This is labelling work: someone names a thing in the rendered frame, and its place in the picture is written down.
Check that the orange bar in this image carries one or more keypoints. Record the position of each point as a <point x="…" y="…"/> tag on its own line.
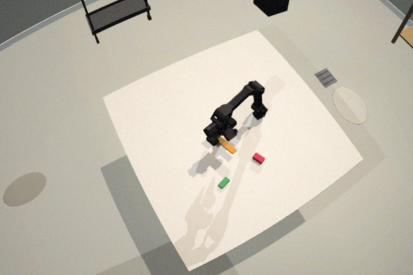
<point x="226" y="145"/>

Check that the green rectangular block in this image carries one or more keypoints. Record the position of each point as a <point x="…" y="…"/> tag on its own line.
<point x="223" y="182"/>

